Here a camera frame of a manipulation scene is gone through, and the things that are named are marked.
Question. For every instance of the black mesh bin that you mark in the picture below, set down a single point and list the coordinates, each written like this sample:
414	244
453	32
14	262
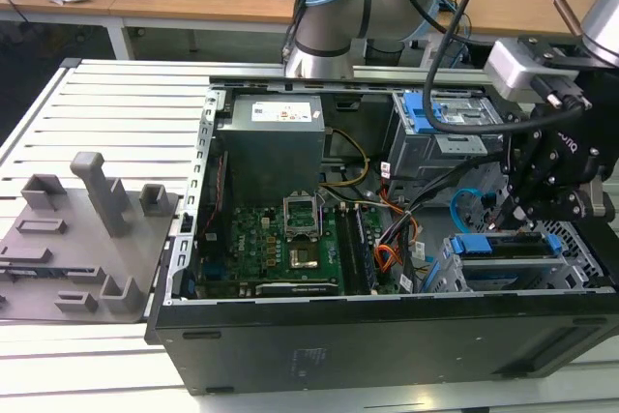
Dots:
384	52

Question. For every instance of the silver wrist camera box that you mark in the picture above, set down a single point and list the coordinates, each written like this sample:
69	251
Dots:
508	65

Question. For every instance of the CPU socket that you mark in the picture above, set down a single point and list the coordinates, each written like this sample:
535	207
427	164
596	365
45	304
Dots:
304	258

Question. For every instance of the grey power supply unit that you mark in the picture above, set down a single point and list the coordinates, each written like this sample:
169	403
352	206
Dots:
271	152

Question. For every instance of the black RAM slot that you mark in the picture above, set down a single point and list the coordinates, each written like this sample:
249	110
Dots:
345	248

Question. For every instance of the black graphics card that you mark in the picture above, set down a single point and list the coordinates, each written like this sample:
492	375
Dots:
295	288

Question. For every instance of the grey parts rack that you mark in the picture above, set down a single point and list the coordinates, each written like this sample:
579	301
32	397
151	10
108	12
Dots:
87	239

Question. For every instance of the RAM stick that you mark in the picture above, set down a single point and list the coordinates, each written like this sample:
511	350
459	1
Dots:
363	248

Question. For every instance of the black open PC case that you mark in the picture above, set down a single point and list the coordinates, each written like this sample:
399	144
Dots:
338	345

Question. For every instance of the green motherboard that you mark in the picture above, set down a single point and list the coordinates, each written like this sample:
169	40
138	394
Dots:
251	244

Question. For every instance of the hard disk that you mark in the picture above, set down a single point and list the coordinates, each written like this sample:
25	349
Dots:
476	244

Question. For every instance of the blue plastic drive latch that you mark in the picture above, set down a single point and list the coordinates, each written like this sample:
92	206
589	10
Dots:
415	115

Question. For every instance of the grey optical drive cage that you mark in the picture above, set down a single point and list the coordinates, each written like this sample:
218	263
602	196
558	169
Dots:
416	156

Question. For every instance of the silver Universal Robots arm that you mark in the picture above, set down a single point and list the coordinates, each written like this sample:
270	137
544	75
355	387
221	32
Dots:
329	21

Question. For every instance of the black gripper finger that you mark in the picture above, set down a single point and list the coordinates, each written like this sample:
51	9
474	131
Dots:
556	205
520	166

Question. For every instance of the grey metal disk bay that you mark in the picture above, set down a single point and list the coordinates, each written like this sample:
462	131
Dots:
450	277

